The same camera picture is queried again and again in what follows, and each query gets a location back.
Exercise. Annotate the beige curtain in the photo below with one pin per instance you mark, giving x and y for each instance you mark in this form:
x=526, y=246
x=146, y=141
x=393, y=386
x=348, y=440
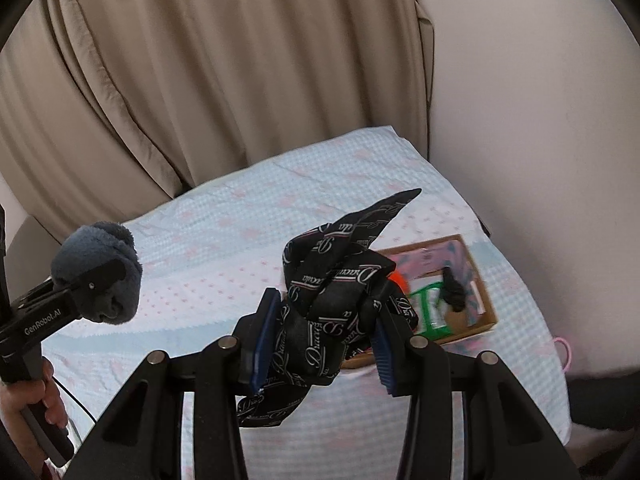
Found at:
x=110, y=108

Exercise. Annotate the light blue patterned blanket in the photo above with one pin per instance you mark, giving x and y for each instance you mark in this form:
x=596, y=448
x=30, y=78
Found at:
x=208, y=255

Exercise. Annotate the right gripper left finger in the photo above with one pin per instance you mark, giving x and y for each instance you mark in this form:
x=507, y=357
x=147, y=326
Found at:
x=138, y=436

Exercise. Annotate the orange fluffy pom-pom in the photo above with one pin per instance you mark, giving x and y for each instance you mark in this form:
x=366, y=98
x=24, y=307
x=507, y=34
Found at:
x=401, y=281

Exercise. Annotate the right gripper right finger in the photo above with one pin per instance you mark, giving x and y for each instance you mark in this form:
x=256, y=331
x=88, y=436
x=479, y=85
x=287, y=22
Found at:
x=505, y=435

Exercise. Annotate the pink cardboard box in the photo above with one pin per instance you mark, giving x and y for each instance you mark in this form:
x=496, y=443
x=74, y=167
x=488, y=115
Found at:
x=426, y=260

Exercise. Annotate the black hair scrunchie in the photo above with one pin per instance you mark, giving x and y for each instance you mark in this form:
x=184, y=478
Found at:
x=452, y=292

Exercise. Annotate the person's left hand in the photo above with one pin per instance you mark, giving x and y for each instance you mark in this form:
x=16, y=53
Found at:
x=15, y=398

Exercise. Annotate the green snack packet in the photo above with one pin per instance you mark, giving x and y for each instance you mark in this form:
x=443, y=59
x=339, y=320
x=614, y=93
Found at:
x=424, y=296

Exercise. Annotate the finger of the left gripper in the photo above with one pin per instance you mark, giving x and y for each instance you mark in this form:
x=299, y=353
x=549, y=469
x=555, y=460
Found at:
x=93, y=292

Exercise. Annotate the grey fuzzy scrunchie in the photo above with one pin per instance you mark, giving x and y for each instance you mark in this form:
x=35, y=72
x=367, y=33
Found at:
x=91, y=246

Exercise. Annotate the black printed fabric scarf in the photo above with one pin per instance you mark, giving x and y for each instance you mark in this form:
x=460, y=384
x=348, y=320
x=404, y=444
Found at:
x=336, y=286

